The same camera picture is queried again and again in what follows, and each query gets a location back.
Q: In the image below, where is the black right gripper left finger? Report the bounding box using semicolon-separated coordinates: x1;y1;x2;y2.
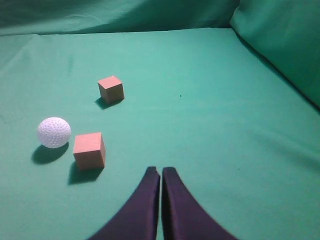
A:
90;166;160;240

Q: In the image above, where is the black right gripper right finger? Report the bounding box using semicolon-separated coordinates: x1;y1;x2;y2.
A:
161;167;236;240

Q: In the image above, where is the white dimpled golf ball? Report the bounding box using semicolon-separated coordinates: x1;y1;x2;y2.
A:
37;117;72;149

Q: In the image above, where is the near tan cube block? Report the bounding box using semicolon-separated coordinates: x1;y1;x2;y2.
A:
73;132;106;171

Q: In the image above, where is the tan cube block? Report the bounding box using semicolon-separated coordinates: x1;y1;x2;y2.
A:
73;132;106;171
97;75;125;105

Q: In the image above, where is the far tan cube block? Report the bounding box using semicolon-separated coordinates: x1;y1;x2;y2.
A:
97;75;125;105

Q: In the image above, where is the green cloth cover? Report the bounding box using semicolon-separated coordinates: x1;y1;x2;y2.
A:
0;0;320;240

